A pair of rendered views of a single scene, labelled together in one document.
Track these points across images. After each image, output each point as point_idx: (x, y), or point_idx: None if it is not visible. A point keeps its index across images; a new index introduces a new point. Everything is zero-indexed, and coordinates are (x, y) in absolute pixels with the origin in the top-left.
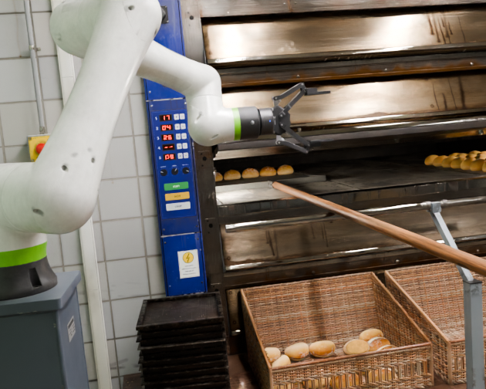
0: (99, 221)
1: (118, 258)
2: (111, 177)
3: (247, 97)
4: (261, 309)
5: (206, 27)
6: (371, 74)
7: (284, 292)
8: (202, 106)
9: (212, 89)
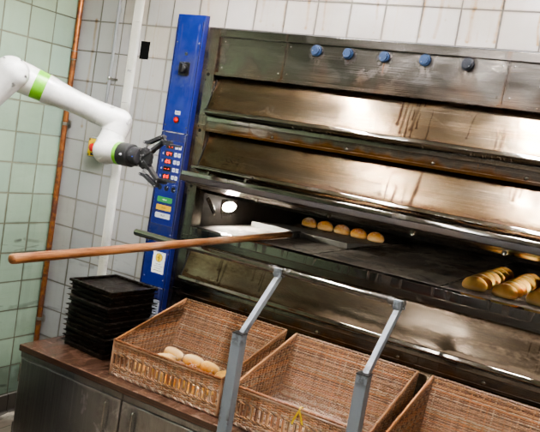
0: (119, 210)
1: (123, 241)
2: (133, 180)
3: (233, 145)
4: (192, 319)
5: (219, 83)
6: (332, 149)
7: None
8: (100, 135)
9: (111, 127)
